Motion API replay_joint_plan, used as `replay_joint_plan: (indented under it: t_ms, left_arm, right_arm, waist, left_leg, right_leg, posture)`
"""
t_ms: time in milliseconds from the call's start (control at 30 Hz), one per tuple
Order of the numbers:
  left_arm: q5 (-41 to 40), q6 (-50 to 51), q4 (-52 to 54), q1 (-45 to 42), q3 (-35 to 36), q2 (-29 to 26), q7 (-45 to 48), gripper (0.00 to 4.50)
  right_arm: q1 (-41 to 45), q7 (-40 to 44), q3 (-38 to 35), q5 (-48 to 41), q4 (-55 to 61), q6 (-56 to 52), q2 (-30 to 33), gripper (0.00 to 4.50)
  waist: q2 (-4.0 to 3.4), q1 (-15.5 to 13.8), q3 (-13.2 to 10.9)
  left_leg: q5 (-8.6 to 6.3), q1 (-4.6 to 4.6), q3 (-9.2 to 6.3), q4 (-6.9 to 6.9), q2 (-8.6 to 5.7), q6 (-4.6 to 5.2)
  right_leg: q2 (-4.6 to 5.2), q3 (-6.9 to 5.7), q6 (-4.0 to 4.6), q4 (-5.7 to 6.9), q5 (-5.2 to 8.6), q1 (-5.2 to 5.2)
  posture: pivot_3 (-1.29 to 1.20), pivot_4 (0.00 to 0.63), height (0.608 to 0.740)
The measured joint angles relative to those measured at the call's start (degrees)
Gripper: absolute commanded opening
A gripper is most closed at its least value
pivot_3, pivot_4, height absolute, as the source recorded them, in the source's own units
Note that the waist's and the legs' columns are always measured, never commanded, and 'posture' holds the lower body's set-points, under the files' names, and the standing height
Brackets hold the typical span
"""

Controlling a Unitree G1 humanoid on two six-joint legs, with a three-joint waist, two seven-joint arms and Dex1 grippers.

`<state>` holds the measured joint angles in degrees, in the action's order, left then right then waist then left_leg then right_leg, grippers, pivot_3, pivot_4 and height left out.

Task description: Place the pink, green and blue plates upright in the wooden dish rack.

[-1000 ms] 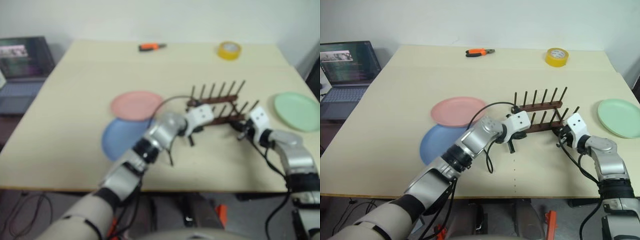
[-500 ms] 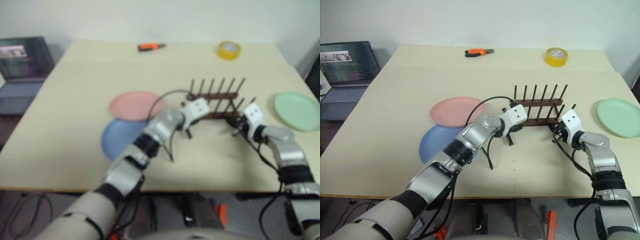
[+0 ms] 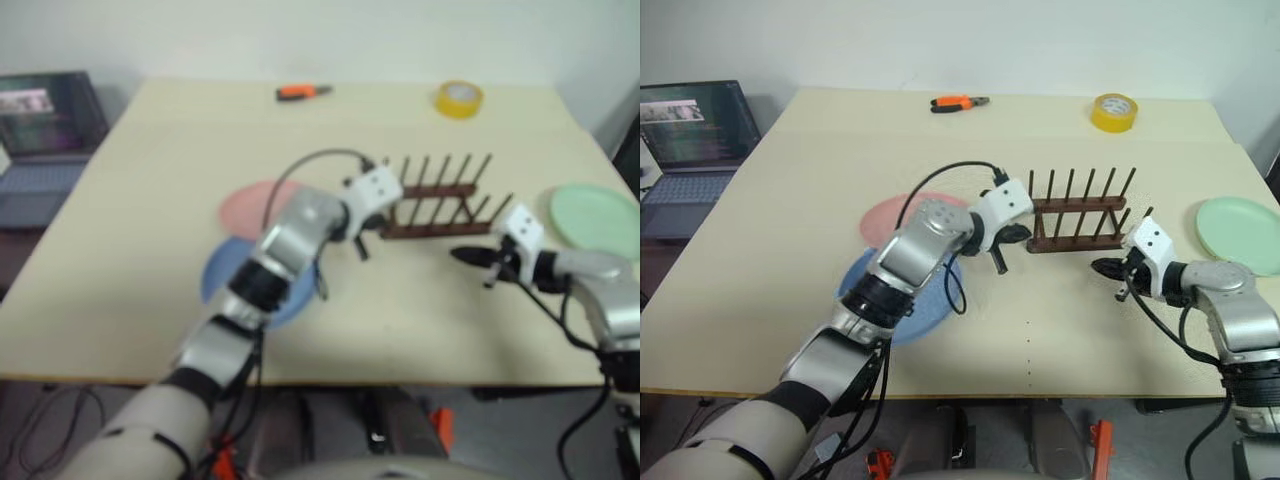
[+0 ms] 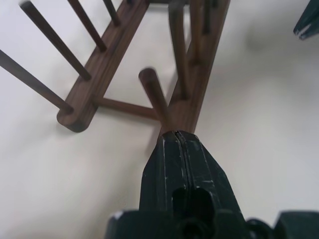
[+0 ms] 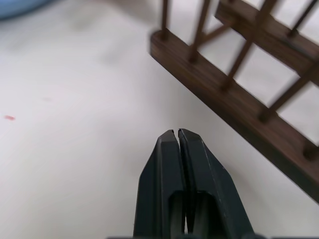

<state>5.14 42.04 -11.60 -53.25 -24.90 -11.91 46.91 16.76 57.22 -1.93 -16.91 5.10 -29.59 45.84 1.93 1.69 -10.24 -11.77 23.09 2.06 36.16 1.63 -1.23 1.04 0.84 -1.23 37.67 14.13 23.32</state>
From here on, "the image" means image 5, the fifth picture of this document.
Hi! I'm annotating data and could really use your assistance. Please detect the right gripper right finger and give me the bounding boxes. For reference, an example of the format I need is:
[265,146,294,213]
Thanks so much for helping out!
[177,128,255,237]

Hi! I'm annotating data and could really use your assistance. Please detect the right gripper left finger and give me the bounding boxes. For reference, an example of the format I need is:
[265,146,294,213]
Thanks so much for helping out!
[133,128,188,237]

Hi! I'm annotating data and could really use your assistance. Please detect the brown wooden dish rack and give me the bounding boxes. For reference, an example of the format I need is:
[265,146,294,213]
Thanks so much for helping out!
[149,0,319,207]

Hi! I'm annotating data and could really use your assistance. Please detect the blue plate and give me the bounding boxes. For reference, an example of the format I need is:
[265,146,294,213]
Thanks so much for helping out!
[0,0,44,20]

